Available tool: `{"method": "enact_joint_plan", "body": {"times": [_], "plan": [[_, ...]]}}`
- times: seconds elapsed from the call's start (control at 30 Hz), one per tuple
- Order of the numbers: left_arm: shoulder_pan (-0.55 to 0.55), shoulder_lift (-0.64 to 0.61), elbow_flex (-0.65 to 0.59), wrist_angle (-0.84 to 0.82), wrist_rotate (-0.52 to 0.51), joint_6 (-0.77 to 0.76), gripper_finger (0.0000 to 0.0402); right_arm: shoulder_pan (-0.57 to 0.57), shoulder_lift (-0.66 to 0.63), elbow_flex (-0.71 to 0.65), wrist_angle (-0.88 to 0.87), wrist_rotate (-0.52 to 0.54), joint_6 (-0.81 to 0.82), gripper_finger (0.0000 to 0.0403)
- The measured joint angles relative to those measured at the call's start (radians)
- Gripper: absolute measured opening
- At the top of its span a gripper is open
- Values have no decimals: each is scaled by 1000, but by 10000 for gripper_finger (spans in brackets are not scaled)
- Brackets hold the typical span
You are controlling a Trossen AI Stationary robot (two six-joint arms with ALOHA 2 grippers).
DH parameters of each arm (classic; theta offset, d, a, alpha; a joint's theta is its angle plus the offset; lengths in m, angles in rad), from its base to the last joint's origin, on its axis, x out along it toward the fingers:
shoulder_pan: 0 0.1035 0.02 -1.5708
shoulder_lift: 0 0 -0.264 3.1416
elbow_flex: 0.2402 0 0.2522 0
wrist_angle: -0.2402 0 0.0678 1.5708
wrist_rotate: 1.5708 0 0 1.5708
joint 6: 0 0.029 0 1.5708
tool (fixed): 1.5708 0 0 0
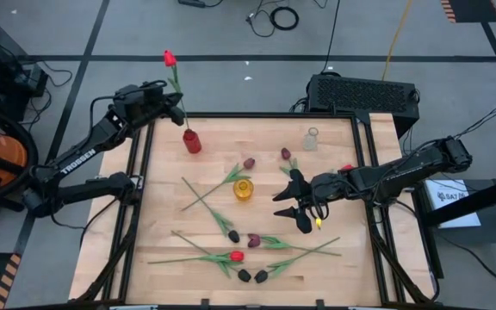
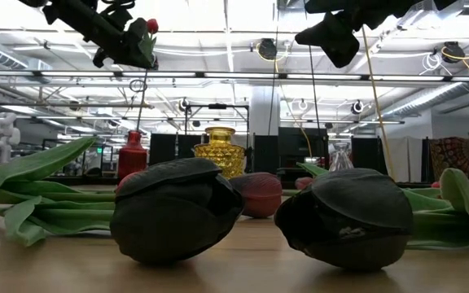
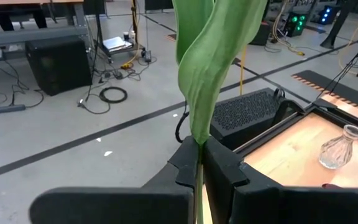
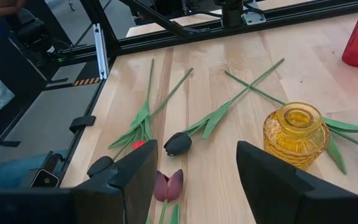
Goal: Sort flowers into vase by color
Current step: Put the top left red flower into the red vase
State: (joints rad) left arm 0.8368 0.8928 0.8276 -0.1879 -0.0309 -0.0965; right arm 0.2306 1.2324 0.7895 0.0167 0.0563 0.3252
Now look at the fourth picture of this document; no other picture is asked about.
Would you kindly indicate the silver aluminium bracket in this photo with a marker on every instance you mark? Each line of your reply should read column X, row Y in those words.
column 101, row 51

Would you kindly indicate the black table-level camera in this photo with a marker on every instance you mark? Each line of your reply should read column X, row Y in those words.
column 43, row 179

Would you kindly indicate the black table edge clamp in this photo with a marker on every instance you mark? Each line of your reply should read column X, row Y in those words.
column 82, row 123

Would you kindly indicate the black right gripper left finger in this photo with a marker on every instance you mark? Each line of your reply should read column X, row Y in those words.
column 73, row 205

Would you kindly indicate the yellow textured glass vase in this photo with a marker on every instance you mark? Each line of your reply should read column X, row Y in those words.
column 294, row 137

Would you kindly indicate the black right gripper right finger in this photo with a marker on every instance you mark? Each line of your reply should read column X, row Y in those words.
column 291, row 199

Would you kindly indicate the person's left leg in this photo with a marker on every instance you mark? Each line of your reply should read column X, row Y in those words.
column 8, row 172

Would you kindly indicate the black artificial tulip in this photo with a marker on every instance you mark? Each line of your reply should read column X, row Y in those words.
column 99, row 165
column 177, row 143

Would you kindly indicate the red artificial tulip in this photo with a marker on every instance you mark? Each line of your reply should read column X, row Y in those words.
column 138, row 145

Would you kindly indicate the orange black hazard tape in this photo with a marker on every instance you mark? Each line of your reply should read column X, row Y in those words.
column 86, row 81

